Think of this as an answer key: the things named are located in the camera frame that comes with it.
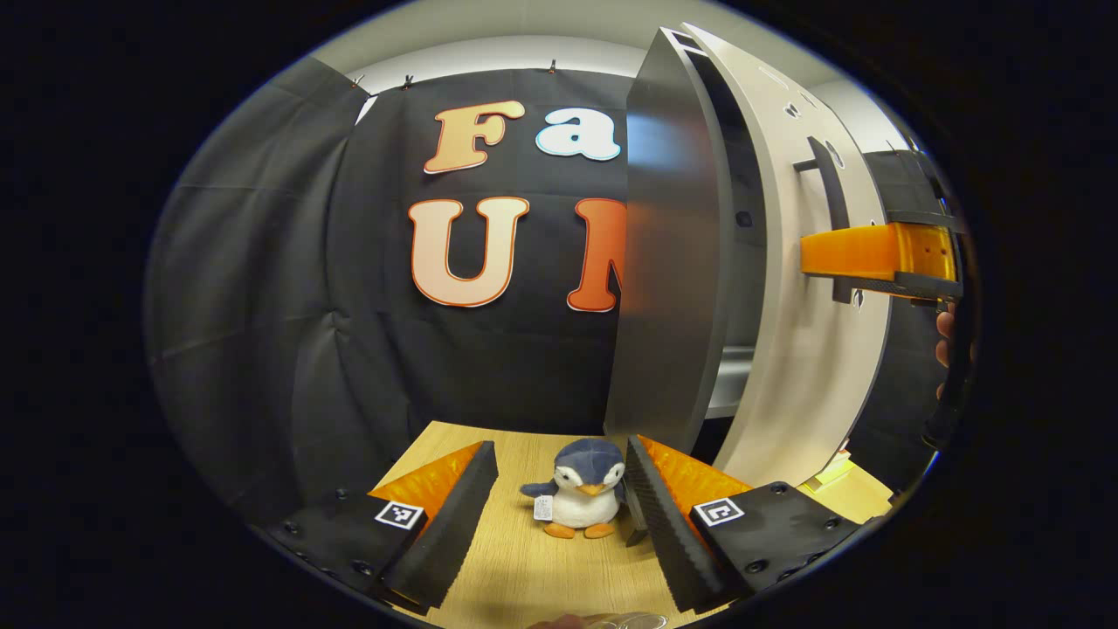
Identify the grey cabinet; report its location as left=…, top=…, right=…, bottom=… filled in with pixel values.
left=603, top=26, right=771, bottom=457

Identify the penguin plush toy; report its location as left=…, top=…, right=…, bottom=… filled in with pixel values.
left=521, top=438, right=628, bottom=540

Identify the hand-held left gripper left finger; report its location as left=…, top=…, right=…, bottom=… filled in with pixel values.
left=262, top=439, right=499, bottom=612

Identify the black door handle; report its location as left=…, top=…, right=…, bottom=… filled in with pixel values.
left=793, top=135, right=861, bottom=305

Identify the black backdrop cloth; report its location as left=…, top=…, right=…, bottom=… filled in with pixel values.
left=144, top=57, right=970, bottom=525

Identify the white cabinet door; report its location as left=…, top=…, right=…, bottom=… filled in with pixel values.
left=681, top=22, right=896, bottom=490

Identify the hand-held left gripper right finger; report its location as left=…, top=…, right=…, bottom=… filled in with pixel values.
left=624, top=434, right=861, bottom=614

